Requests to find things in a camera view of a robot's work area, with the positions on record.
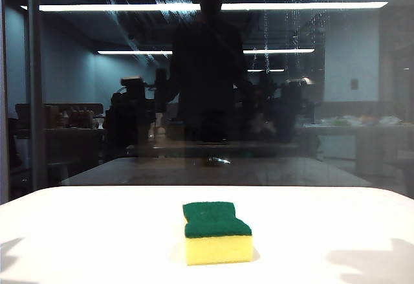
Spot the green and yellow sponge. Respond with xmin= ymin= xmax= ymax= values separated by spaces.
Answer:
xmin=182 ymin=201 xmax=253 ymax=267

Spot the round white side table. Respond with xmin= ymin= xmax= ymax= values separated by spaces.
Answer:
xmin=47 ymin=157 xmax=82 ymax=185

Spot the large glass pane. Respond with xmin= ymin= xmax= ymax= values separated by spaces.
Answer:
xmin=0 ymin=0 xmax=414 ymax=200

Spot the grey metal frame post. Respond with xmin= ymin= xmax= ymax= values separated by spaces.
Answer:
xmin=25 ymin=0 xmax=49 ymax=191

